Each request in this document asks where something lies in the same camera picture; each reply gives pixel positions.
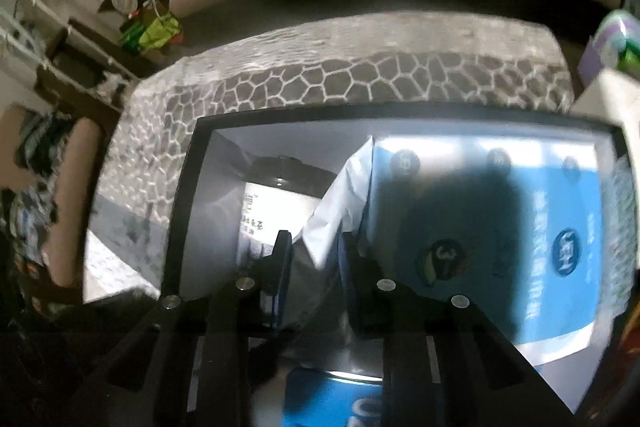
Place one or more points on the white jar black lid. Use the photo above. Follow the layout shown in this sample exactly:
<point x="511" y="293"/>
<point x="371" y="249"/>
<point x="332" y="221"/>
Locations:
<point x="270" y="207"/>

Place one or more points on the white metal rack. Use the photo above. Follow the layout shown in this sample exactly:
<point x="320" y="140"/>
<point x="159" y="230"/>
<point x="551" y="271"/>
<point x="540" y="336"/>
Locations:
<point x="30" y="22"/>

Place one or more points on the pile of clothes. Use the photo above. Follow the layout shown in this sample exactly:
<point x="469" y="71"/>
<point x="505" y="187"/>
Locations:
<point x="35" y="157"/>

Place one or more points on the beige armchair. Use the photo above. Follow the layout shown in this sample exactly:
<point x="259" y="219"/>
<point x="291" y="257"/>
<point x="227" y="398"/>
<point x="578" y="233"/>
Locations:
<point x="77" y="207"/>

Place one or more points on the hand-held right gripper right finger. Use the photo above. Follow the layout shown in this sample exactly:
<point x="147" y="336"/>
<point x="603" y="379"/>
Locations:
<point x="350" y="287"/>

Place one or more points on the green yellow bag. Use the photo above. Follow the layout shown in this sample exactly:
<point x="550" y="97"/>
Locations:
<point x="152" y="32"/>

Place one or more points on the purple green package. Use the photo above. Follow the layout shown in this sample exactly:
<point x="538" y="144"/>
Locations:
<point x="617" y="42"/>

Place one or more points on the blue silver packet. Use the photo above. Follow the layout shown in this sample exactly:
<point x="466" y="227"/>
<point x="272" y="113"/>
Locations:
<point x="540" y="207"/>

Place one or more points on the black container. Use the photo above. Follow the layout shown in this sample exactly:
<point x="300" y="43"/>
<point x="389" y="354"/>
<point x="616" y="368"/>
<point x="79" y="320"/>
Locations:
<point x="181" y="227"/>

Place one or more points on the round white dial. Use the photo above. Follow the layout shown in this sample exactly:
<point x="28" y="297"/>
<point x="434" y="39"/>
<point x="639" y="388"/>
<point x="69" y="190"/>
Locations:
<point x="122" y="0"/>

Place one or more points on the blue printed packet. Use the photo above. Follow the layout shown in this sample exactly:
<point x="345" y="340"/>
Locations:
<point x="325" y="402"/>

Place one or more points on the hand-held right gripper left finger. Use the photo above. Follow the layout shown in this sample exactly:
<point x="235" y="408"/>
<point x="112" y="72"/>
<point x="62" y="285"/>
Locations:
<point x="279" y="312"/>

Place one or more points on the white box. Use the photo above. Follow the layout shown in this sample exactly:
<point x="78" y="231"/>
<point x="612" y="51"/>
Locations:
<point x="607" y="102"/>

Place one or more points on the grey white patterned blanket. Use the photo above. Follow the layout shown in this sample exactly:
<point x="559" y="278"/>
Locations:
<point x="350" y="77"/>

